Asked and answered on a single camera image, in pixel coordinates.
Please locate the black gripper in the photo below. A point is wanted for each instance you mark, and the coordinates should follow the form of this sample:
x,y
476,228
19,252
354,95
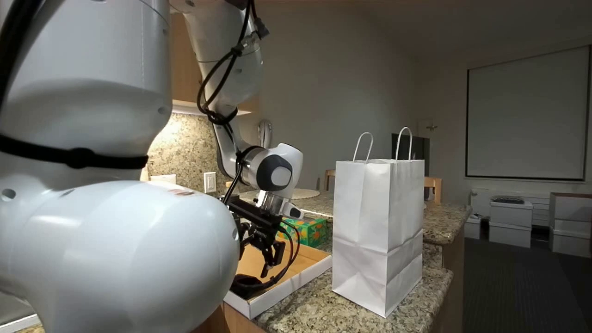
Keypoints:
x,y
256,221

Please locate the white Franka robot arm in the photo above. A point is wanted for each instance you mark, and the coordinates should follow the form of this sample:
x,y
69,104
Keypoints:
x,y
117,259

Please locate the white paper bag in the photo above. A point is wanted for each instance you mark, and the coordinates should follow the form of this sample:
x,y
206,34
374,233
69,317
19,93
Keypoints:
x,y
376,233

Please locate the white shallow tray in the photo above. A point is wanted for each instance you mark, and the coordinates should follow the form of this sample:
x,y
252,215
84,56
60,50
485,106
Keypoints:
x,y
289,278

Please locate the green patterned tissue box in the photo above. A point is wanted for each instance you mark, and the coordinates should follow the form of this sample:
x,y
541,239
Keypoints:
x,y
308,232

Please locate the black flat screen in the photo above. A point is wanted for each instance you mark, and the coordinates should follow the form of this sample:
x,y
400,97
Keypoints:
x,y
420,148

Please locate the small white storage box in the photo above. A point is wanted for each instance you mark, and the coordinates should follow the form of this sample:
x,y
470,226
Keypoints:
x,y
472,226

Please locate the white projector screen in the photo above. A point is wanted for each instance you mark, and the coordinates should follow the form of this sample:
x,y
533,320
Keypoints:
x,y
528,113

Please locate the white drawer cabinet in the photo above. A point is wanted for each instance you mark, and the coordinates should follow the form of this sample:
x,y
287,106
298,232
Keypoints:
x,y
572,224

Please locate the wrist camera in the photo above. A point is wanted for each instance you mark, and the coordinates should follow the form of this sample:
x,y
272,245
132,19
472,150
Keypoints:
x,y
289,209

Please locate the wooden wall cabinet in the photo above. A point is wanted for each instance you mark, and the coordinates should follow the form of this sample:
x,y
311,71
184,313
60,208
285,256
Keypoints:
x,y
182,67

